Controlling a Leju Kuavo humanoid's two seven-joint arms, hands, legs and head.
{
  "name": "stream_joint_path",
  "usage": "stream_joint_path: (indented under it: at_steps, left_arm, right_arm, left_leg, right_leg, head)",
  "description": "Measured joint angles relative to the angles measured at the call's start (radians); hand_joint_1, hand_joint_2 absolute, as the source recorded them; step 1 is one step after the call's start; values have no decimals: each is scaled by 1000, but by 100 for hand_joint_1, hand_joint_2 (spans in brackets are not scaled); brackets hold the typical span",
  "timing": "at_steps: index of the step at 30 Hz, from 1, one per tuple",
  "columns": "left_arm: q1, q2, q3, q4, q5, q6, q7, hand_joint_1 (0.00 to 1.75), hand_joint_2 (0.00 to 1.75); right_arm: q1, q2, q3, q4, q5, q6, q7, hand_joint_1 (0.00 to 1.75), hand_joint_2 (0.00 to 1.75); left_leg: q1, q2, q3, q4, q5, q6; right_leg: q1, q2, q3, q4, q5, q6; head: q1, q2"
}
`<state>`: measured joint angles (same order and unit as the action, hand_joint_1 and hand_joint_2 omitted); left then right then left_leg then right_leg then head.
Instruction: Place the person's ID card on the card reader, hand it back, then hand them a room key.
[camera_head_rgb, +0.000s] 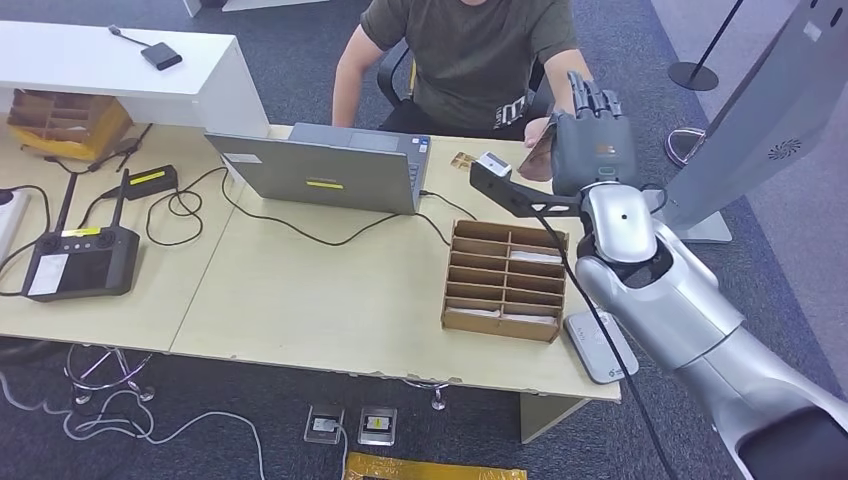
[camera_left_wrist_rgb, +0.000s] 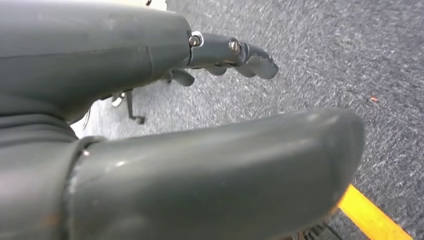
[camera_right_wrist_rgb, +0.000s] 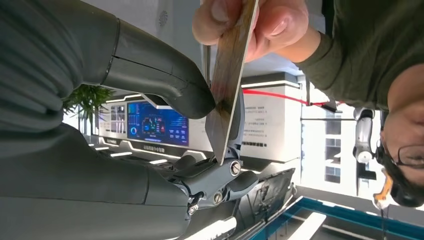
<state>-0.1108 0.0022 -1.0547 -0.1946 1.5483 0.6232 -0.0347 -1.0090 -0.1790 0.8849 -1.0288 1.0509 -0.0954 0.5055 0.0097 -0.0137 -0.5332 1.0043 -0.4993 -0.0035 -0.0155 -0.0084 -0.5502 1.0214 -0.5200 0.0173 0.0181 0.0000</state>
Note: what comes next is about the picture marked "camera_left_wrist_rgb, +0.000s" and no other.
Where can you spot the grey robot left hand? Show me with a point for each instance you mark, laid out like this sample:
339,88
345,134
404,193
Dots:
198,179

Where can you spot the chrome stool base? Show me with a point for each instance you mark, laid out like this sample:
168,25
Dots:
130,106

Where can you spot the yellow taped floor patch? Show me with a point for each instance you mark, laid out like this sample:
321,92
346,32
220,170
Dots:
367,215

